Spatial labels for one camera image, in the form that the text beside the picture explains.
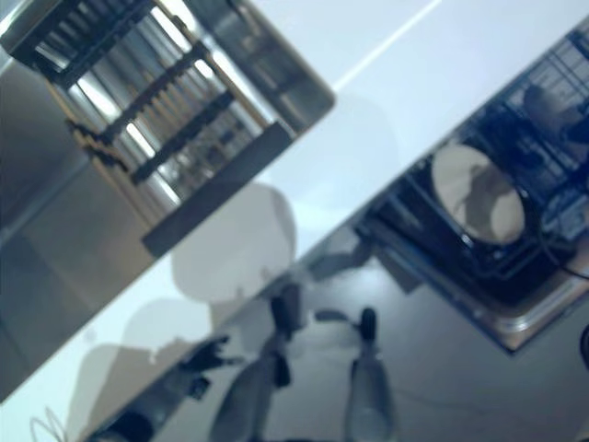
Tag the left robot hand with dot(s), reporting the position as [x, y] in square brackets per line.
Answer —
[202, 359]

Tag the large cream plate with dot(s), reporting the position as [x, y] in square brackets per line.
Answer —
[478, 193]

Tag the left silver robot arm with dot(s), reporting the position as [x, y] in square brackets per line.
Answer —
[147, 410]

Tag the dishwasher door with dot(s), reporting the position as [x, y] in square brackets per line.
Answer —
[520, 322]

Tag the black robot left foot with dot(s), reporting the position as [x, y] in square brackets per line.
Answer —
[285, 308]

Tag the black robot foot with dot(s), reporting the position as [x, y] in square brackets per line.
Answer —
[285, 308]
[367, 327]

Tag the black robot right foot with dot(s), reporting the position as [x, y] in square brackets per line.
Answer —
[367, 327]

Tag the white robot right leg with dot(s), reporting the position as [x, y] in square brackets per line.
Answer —
[370, 400]

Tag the stainless steel sink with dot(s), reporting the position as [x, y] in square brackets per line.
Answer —
[46, 230]

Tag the black dish drying rack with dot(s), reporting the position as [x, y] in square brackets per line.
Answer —
[161, 83]

